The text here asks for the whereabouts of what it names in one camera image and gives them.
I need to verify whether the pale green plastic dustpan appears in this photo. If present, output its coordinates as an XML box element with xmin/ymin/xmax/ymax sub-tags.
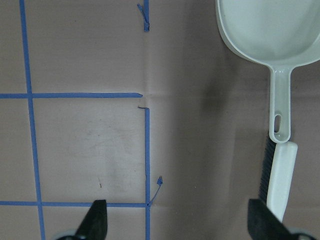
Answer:
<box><xmin>215</xmin><ymin>0</ymin><xmax>320</xmax><ymax>144</ymax></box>

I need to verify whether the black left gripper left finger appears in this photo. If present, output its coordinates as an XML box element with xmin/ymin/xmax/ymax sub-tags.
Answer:
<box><xmin>74</xmin><ymin>199</ymin><xmax>108</xmax><ymax>240</ymax></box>

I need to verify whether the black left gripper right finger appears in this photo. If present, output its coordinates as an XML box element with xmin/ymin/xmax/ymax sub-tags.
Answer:
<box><xmin>247</xmin><ymin>198</ymin><xmax>298</xmax><ymax>240</ymax></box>

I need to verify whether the pale green hand brush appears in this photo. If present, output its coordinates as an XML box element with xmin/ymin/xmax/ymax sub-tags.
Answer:
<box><xmin>258</xmin><ymin>137</ymin><xmax>298</xmax><ymax>222</ymax></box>

